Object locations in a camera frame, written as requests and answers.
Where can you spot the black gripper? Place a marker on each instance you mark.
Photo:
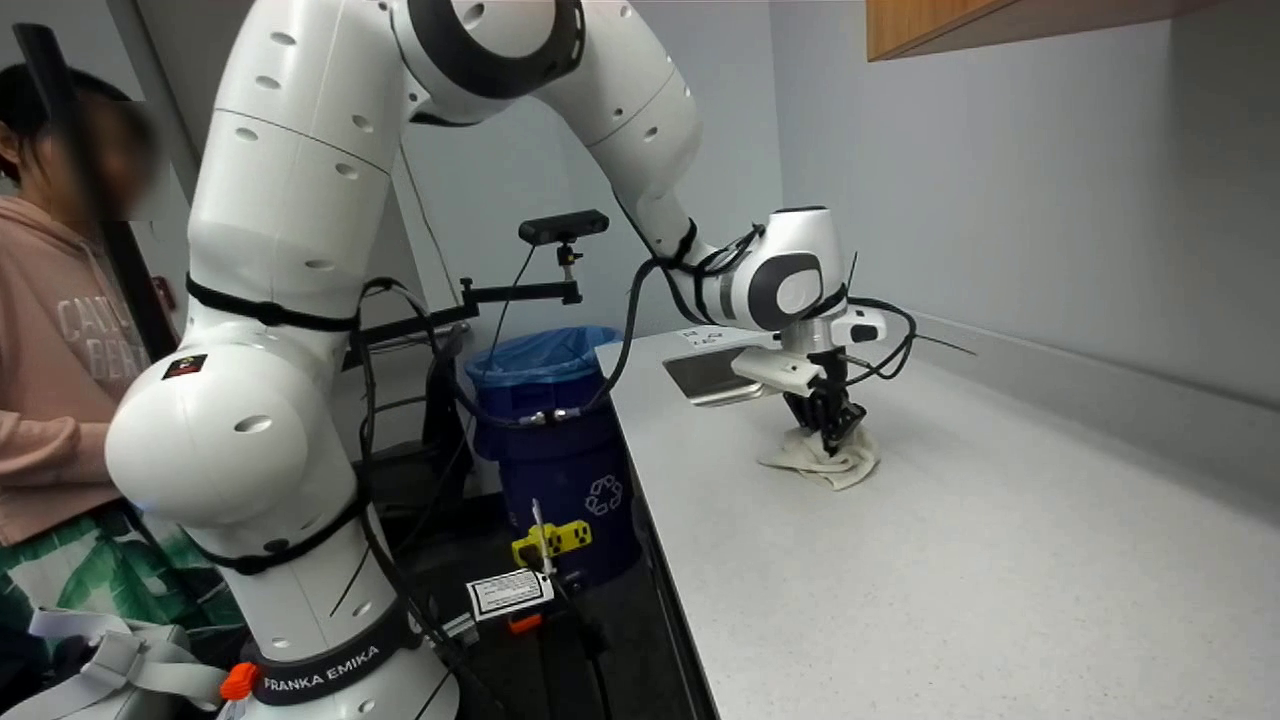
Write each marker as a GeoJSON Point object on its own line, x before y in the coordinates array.
{"type": "Point", "coordinates": [827, 383]}

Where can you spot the cream wiping cloth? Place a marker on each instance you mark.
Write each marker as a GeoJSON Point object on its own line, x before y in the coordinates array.
{"type": "Point", "coordinates": [827, 467]}

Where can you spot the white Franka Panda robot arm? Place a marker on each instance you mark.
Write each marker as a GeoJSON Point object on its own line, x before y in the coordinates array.
{"type": "Point", "coordinates": [293, 175]}

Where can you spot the black white checkerboard plate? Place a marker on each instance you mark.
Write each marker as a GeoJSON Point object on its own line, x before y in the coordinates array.
{"type": "Point", "coordinates": [715, 377]}

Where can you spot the blue recycling bin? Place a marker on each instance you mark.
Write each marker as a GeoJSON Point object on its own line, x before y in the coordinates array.
{"type": "Point", "coordinates": [552, 424]}

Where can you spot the yellow clamp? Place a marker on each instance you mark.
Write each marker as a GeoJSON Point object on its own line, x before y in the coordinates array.
{"type": "Point", "coordinates": [546, 543]}

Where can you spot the white label tag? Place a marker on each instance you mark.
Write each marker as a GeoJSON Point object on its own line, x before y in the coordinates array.
{"type": "Point", "coordinates": [511, 594]}

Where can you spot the orange round knob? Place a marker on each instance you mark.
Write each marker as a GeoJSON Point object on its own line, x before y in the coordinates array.
{"type": "Point", "coordinates": [237, 682]}

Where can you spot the person in pink hoodie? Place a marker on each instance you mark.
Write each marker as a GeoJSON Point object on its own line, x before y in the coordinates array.
{"type": "Point", "coordinates": [60, 363]}

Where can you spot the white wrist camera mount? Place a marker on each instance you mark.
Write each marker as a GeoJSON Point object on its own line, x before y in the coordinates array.
{"type": "Point", "coordinates": [773, 370]}

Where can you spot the black stereo camera bar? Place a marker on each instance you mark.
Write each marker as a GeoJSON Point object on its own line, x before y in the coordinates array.
{"type": "Point", "coordinates": [561, 224]}

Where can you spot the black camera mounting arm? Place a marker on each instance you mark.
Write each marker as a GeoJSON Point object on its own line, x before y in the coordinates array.
{"type": "Point", "coordinates": [514, 293]}

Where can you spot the wooden wall cabinet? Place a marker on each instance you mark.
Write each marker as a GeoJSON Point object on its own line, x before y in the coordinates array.
{"type": "Point", "coordinates": [961, 23]}

